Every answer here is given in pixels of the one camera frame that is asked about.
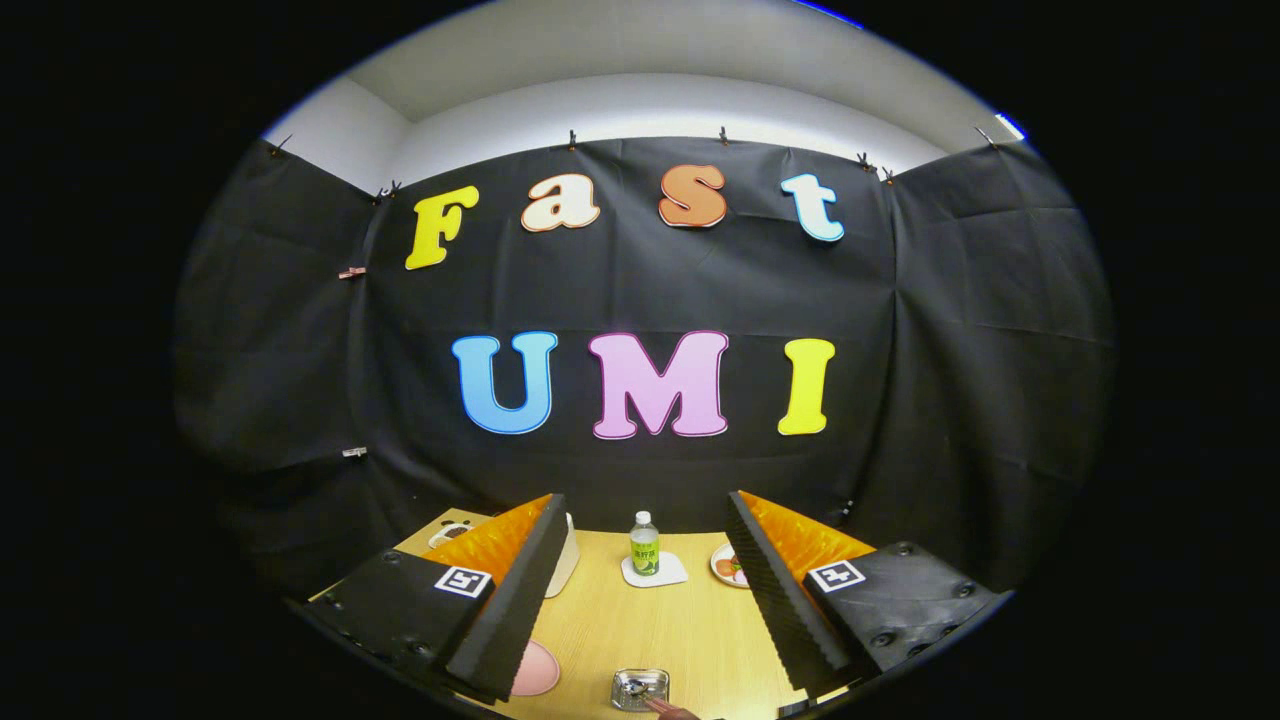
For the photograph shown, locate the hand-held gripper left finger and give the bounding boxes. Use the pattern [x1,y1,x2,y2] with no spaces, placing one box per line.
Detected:
[300,492,569,703]

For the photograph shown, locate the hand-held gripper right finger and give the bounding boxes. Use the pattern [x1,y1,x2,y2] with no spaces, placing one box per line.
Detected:
[724,490,1011,699]

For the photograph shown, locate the white oval food plate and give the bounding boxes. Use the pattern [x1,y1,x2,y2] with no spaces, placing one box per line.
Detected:
[710,542,751,589]

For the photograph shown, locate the pink round plate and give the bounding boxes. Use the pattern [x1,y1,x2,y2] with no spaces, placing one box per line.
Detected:
[510,640,562,698]

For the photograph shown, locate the cream toaster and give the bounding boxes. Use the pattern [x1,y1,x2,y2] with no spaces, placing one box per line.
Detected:
[545,512,582,599]

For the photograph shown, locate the panda shaped food plate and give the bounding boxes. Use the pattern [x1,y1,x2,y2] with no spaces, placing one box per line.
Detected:
[428,518,491,549]

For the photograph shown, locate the white square coaster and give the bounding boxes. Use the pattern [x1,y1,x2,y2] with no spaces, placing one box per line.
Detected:
[620,550,689,588]

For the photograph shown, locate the green label drink bottle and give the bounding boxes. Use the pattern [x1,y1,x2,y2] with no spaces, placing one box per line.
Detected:
[629,511,662,577]

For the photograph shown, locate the perforated metal basket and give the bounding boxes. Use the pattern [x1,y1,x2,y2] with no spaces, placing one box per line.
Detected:
[611,668,671,713]

